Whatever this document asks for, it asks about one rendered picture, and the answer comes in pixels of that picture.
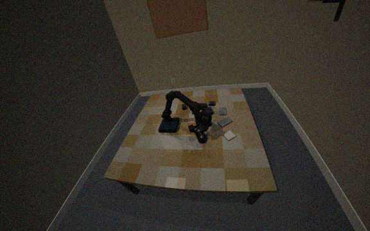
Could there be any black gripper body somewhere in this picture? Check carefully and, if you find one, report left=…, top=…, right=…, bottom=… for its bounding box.
left=188, top=120, right=213, bottom=132

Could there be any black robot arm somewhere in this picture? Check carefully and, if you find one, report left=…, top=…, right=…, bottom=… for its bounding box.
left=161, top=91, right=212, bottom=133

